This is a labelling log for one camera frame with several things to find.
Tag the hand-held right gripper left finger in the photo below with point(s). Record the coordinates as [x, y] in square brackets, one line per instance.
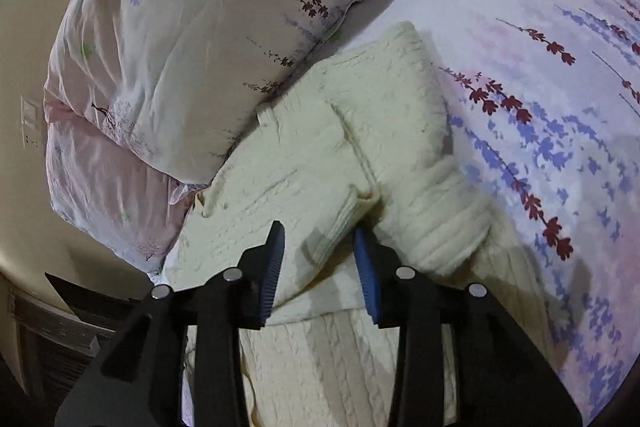
[272, 279]

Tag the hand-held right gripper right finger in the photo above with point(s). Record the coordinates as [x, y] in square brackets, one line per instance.
[366, 277]

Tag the cream knit sweater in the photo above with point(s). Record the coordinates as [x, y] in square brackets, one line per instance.
[310, 157]

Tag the dark bedside furniture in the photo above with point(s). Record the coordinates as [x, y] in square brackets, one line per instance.
[75, 322]

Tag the floral pillow with dark stain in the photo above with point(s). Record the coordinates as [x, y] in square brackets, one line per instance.
[200, 32]

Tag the floral pink bed sheet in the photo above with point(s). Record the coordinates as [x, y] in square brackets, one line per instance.
[525, 57]

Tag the white wall outlet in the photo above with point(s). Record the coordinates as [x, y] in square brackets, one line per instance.
[32, 139]

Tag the white wall switch plate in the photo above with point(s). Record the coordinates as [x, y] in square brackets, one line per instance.
[29, 111]

